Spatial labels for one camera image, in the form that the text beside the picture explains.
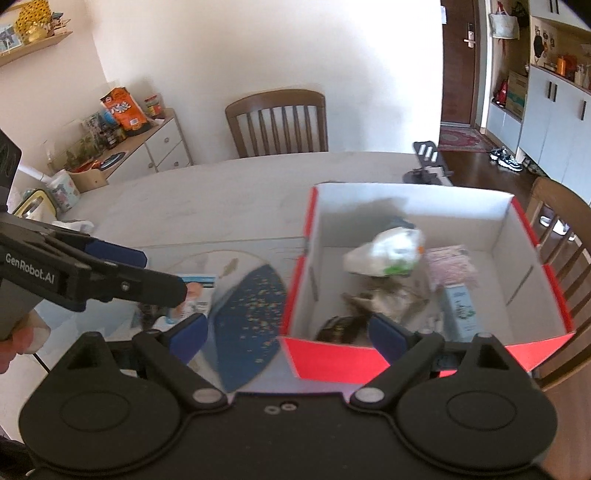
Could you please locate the white shoe cabinet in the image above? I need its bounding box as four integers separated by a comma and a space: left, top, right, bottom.
486, 1, 590, 201

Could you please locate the patterned round tin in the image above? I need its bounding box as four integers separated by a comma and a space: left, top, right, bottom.
46, 170, 80, 212

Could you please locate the clear bag of black bits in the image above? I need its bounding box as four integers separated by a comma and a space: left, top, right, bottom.
138, 303, 168, 331

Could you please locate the silver foil snack packet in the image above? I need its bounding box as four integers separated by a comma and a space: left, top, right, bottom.
342, 282, 428, 324

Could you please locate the pink printed plastic bag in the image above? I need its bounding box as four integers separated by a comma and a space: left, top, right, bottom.
424, 244, 479, 291

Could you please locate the light blue herbal product box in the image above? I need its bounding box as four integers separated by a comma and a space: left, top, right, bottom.
438, 284, 481, 342

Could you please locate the orange toy in blister pack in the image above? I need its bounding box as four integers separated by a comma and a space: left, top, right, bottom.
166, 274, 217, 325

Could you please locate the cardboard tray with plants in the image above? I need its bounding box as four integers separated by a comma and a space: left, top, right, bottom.
46, 136, 107, 193

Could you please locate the wooden wall shelf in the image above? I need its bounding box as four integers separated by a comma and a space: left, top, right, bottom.
1, 0, 72, 67

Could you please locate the white sideboard cabinet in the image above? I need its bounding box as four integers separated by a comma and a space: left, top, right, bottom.
101, 108, 193, 186

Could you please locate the red jar on sideboard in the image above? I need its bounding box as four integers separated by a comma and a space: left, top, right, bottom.
143, 94, 165, 119

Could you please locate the dark wooden door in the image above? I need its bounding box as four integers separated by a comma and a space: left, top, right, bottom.
441, 0, 479, 125

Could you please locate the white tissue paper pack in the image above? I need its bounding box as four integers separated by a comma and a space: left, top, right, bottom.
342, 217, 426, 278

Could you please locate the black sesame snack packet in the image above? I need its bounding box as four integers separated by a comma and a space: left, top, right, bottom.
315, 315, 370, 346

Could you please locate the small white tissue packet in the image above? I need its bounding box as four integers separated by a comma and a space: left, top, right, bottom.
52, 220, 95, 234

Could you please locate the orange snack bag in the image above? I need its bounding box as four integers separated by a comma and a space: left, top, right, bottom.
100, 87, 151, 136

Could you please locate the red cardboard shoe box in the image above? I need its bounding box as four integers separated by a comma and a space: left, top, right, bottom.
278, 181, 576, 385

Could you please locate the brown wooden chair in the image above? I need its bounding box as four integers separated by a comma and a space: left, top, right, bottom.
225, 89, 329, 158

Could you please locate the pair of sneakers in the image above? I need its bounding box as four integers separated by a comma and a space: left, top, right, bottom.
489, 147, 524, 173

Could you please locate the person's left hand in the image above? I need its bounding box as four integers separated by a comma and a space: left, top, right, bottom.
0, 310, 51, 374

